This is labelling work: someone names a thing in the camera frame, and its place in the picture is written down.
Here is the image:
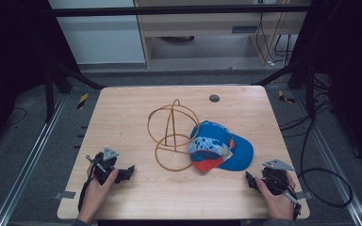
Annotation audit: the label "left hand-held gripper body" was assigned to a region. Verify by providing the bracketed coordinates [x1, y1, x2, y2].
[86, 146, 121, 186]

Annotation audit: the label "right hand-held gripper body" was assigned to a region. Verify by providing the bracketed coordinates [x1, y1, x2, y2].
[260, 158, 296, 197]

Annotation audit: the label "blue baseball cap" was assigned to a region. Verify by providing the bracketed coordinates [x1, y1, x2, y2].
[188, 120, 255, 174]

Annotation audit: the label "brown wire hat stand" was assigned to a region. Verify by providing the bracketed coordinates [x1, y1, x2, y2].
[146, 98, 201, 173]

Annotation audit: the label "person's right hand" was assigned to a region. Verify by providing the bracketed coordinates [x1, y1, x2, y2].
[255, 171, 297, 221]

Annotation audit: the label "person's left hand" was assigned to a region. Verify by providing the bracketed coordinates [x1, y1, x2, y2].
[77, 164, 120, 225]

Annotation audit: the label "grey tape strip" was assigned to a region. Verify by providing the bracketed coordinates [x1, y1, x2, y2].
[295, 190, 314, 201]
[54, 190, 76, 201]

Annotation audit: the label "yellow black hazard tape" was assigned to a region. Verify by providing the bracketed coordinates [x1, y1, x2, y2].
[277, 89, 297, 105]
[76, 92, 90, 110]

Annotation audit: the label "black metal stand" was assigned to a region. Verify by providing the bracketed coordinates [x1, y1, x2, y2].
[42, 57, 107, 124]
[250, 57, 318, 120]

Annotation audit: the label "white cabinet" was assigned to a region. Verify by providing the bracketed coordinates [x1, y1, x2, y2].
[47, 0, 147, 66]

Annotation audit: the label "black curtain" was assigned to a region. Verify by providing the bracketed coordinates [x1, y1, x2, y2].
[0, 0, 81, 154]
[288, 0, 362, 177]

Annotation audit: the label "light wooden desk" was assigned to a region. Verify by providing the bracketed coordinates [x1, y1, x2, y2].
[133, 0, 313, 69]

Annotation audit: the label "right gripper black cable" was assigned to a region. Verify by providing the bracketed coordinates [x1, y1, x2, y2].
[272, 175, 303, 221]

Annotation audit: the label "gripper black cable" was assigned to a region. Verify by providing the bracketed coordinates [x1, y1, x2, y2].
[272, 175, 303, 221]
[77, 178, 91, 213]

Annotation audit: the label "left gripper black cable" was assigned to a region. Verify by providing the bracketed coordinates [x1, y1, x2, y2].
[77, 178, 91, 213]

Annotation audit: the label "metal floor rail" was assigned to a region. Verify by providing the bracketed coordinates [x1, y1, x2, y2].
[293, 89, 362, 226]
[0, 93, 68, 226]

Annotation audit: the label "bundle of black cables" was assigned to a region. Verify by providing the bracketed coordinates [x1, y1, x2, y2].
[278, 74, 336, 139]

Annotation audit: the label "looped black floor cable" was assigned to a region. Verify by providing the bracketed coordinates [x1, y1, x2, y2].
[297, 118, 354, 209]

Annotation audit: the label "thin black floor cable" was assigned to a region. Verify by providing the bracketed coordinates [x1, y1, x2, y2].
[3, 106, 28, 128]

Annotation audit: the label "hanging desk cables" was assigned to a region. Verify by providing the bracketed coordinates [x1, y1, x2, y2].
[255, 11, 294, 68]

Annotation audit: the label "black horizontal frame bar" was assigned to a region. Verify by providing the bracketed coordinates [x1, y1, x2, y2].
[48, 4, 313, 18]

